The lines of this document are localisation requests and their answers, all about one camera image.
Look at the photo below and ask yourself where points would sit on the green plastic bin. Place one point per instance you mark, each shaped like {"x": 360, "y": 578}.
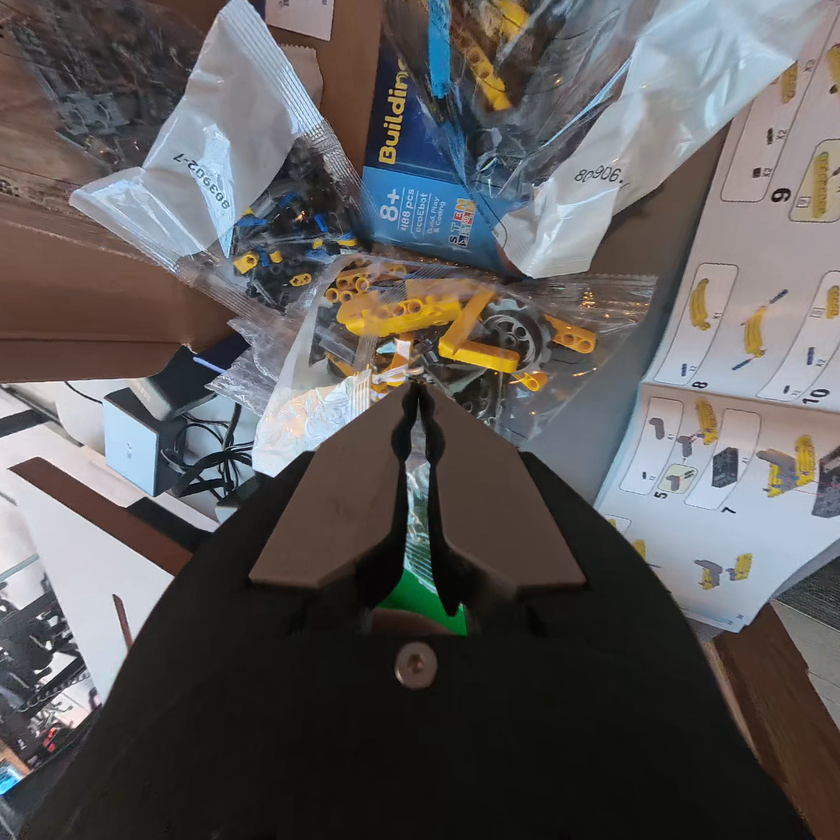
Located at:
{"x": 420, "y": 600}

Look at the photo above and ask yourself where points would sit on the white paper slip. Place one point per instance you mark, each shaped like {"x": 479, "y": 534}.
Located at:
{"x": 298, "y": 16}

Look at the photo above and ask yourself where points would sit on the large clear printed bag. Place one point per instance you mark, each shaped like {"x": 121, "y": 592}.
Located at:
{"x": 92, "y": 111}

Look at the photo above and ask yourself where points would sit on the open instruction booklet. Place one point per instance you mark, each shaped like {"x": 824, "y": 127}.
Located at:
{"x": 754, "y": 328}

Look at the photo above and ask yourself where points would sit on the wooden post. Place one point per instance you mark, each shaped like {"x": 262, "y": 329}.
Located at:
{"x": 787, "y": 722}

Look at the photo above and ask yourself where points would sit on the clear bag of yellow beams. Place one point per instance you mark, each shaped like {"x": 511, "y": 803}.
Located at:
{"x": 426, "y": 315}

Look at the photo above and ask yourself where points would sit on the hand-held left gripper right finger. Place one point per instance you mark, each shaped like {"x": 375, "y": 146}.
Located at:
{"x": 505, "y": 512}

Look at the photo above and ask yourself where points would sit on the white label small parts bag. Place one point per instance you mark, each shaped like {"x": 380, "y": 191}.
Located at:
{"x": 216, "y": 131}

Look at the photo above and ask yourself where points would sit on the blue cardboard kit box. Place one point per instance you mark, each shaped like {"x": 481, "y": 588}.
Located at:
{"x": 420, "y": 216}

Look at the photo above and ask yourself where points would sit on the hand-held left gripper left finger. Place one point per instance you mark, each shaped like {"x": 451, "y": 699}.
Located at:
{"x": 328, "y": 512}

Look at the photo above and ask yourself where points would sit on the large white label parts bag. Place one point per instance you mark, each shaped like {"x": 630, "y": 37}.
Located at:
{"x": 656, "y": 98}

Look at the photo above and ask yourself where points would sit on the black box device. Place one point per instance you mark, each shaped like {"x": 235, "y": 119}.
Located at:
{"x": 184, "y": 380}

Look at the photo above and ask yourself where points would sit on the grey power adapter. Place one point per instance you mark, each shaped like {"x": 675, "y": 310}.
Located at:
{"x": 131, "y": 446}

